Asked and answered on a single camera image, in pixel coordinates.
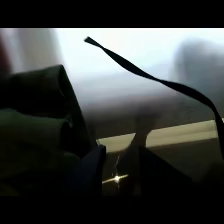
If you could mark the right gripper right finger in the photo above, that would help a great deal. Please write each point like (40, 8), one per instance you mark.
(156, 180)

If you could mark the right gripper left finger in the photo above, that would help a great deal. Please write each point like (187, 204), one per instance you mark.
(90, 173)

